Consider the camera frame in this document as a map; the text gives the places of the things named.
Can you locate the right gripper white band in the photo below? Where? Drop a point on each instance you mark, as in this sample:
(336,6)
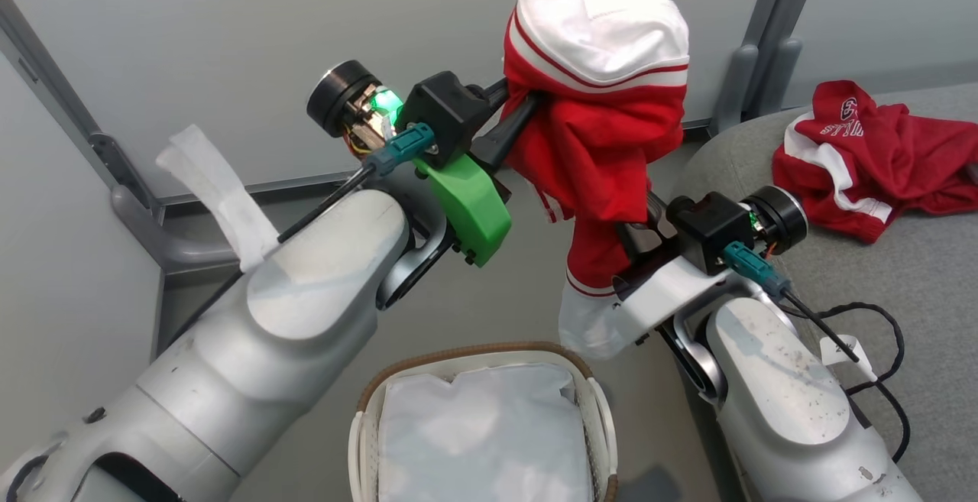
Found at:
(665,296)

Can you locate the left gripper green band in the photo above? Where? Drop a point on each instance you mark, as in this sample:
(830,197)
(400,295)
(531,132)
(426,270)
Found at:
(474,212)

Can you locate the red and white garment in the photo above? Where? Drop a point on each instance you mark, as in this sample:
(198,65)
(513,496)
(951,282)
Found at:
(596,135)

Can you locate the red lettered garment wide stripe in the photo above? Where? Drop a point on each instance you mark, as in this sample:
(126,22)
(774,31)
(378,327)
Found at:
(886,158)

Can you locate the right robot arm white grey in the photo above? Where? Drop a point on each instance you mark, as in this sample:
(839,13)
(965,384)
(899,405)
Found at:
(779,403)

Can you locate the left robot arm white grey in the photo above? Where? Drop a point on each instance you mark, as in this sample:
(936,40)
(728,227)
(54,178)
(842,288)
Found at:
(252,364)

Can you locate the grey fabric sofa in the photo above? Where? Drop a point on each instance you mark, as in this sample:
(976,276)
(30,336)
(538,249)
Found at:
(932,296)

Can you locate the white basket liner cloth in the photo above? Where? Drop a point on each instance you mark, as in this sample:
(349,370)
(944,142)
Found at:
(481,433)

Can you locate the long white tape label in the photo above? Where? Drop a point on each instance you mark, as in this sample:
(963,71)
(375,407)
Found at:
(221,196)

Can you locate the white wicker-rim laundry basket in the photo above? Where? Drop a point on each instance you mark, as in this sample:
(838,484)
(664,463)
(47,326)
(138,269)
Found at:
(359,441)

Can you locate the grey partition foot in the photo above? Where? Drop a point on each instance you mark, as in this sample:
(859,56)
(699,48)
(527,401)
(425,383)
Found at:
(153,238)

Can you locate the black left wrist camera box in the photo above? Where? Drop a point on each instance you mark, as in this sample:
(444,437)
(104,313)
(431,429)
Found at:
(443,112)

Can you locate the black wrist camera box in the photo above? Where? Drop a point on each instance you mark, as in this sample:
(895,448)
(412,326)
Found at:
(443,112)
(707,231)

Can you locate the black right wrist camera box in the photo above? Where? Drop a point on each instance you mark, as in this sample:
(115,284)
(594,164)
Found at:
(707,231)

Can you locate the grey partition post with foot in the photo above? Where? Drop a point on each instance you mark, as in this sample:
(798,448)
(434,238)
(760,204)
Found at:
(787,66)
(733,82)

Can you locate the slanted grey partition post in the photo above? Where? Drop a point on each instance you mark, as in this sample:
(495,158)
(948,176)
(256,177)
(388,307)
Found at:
(53,74)

